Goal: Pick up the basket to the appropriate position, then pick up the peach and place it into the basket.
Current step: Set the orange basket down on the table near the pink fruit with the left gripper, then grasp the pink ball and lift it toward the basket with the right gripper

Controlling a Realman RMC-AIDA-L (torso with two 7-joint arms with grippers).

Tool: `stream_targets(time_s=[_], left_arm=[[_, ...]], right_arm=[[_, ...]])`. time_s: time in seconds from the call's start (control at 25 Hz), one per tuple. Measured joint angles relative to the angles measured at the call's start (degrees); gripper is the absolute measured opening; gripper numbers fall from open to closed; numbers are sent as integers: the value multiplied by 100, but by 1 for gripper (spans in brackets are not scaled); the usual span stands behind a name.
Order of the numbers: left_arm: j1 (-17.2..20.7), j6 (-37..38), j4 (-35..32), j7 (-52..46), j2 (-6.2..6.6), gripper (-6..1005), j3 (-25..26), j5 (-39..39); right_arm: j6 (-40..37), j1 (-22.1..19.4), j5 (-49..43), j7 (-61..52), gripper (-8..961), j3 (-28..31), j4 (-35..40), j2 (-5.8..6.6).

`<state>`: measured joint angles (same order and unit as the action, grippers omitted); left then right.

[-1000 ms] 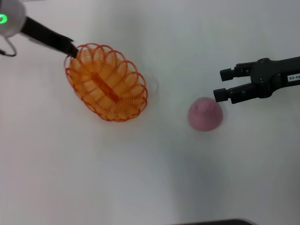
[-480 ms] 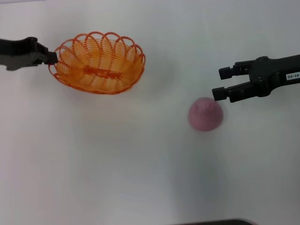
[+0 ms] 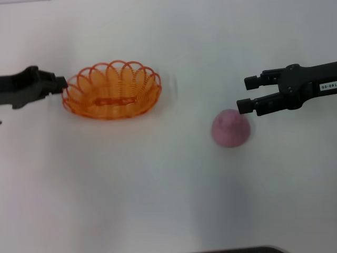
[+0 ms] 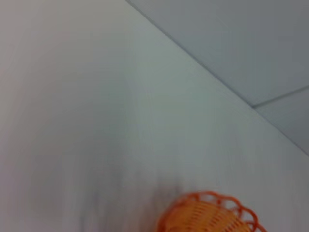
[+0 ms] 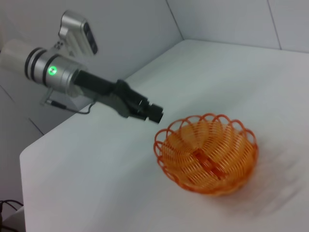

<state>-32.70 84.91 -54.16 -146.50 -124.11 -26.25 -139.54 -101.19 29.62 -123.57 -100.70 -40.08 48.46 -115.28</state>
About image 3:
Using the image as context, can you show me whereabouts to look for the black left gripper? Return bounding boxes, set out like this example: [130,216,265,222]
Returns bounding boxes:
[0,65,68,110]

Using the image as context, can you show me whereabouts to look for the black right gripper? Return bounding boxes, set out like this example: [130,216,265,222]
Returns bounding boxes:
[236,61,337,118]

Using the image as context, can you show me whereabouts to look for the pink peach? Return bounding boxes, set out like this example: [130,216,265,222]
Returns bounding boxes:
[211,108,252,149]

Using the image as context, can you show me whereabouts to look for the orange wire basket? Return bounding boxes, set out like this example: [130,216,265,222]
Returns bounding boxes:
[61,60,163,121]

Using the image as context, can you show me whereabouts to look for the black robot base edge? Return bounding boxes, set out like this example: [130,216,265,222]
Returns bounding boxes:
[202,245,288,253]

